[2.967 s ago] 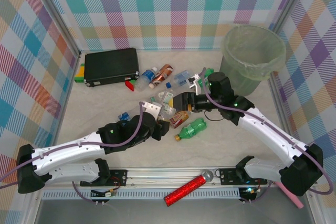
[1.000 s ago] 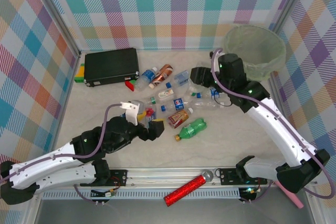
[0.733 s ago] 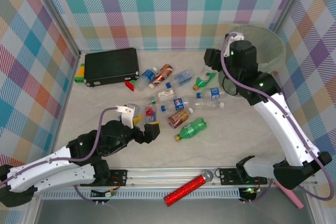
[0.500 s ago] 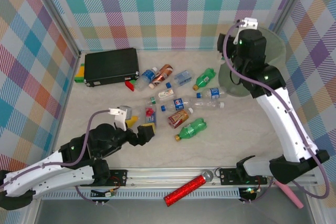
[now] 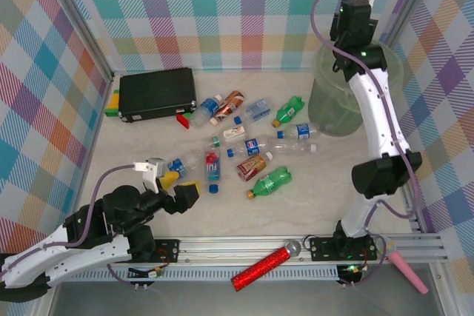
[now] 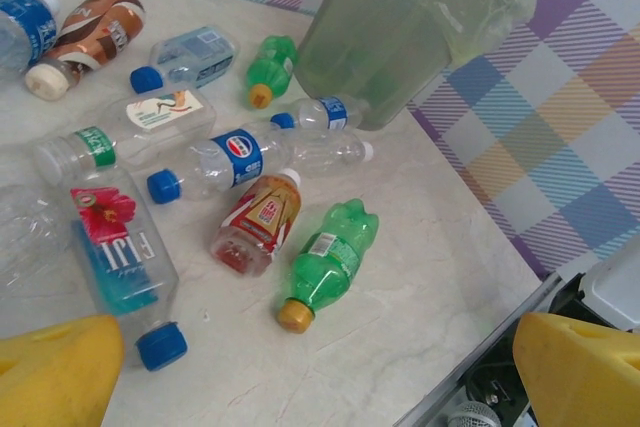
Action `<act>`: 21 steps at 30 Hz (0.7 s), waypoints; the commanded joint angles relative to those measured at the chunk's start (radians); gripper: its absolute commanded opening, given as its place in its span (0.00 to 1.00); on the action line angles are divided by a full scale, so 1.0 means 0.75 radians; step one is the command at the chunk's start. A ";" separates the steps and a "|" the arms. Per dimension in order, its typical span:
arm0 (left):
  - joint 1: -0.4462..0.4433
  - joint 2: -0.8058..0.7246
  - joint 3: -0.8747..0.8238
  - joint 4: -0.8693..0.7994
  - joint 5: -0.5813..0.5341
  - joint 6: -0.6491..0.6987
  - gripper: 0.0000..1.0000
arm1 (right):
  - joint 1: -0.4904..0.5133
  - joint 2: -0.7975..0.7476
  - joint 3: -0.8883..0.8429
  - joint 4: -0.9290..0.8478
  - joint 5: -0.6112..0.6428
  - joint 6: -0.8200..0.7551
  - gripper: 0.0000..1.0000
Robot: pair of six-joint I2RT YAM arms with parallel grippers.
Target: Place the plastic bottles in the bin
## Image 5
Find crushed clear bottle blue label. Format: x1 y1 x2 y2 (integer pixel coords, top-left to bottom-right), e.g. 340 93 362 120
166 152 203 177

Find Fiji water bottle blue cap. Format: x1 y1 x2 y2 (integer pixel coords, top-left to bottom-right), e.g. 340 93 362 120
203 147 223 195

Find tea bottle red gold label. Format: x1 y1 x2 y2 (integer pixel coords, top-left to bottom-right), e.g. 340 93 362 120
236 151 274 183

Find white label bottle green cap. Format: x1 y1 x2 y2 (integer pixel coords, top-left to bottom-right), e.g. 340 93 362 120
211 125 248 147

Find clear bottle blue label white cap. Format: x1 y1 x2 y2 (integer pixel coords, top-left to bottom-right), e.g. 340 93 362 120
190 93 224 130

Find clear Pepsi bottle blue cap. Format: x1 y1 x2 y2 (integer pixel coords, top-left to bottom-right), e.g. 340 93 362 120
226 136 277 158

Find green plastic bottle gold cap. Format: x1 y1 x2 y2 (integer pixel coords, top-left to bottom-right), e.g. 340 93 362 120
271 95 305 129
246 166 293 201

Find copper brown bottle white cap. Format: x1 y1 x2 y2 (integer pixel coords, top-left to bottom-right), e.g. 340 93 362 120
209 90 246 127

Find green mesh waste bin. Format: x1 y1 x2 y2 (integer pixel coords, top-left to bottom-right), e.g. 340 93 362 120
307 34 405 138

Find black hard case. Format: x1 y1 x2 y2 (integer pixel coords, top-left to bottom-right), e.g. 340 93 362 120
118 67 198 124

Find yellow green toy block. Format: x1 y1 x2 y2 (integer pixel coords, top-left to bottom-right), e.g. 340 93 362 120
104 89 121 119

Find red glitter toy microphone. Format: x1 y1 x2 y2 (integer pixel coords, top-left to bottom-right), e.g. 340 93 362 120
230 241 301 292

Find pink toy microphone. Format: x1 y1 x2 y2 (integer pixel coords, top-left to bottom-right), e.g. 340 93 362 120
373 238 430 294

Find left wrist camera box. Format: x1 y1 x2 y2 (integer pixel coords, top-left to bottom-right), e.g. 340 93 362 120
133 158 167 195

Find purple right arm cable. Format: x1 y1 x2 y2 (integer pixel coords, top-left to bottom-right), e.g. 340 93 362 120
310 0 421 289

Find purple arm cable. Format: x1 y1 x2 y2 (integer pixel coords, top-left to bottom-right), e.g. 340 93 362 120
0 163 149 289
310 0 421 289

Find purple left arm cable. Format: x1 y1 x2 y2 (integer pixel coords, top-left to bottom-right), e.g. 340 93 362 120
0 163 149 289

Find thin black wire loop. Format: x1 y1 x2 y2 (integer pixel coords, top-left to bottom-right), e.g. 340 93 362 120
332 51 351 81

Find aluminium frame post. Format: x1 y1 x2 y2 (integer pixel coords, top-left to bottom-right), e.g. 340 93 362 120
46 0 114 84
379 0 440 45

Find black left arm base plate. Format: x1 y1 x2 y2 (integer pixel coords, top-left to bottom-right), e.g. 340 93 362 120
125 238 181 263

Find aluminium frame rail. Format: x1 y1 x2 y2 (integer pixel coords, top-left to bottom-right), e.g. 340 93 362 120
40 232 449 269

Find small wire connector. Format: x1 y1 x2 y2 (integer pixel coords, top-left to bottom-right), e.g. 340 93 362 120
127 266 164 280
338 263 366 283

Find slotted grey cable duct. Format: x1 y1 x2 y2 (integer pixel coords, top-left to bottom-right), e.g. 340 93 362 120
59 269 344 282

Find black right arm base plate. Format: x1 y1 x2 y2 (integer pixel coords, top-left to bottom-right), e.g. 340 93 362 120
309 236 378 262

